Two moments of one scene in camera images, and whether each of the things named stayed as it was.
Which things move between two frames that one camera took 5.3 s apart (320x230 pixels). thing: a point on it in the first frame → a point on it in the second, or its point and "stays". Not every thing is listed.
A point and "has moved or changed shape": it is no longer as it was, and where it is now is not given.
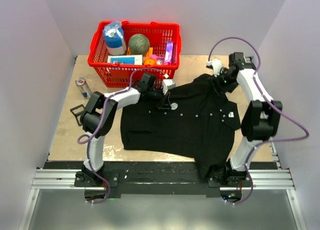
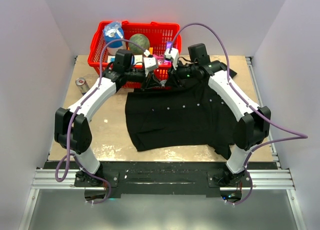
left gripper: (165, 103) → (150, 82)
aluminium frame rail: (64, 179) stays
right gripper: (222, 72) → (175, 76)
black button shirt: (196, 119) has moved or changed shape
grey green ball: (139, 44) stays
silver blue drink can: (82, 85) stays
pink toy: (159, 59) stays
